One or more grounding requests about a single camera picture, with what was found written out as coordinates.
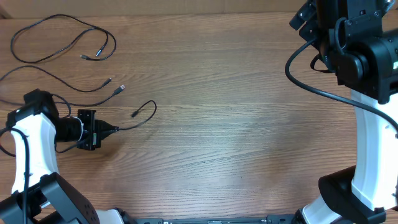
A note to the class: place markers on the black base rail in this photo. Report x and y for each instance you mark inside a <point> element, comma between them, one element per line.
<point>270,219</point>

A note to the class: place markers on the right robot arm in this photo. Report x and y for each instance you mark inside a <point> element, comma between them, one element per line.
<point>352,45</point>

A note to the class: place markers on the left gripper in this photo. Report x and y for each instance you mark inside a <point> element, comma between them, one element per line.
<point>97,132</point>

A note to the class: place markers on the cardboard box wall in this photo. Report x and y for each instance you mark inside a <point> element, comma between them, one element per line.
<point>30,9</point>

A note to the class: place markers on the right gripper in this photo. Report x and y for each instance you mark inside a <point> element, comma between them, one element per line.
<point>310,31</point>

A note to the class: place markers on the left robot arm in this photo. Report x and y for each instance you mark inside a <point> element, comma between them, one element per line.
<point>36,128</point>

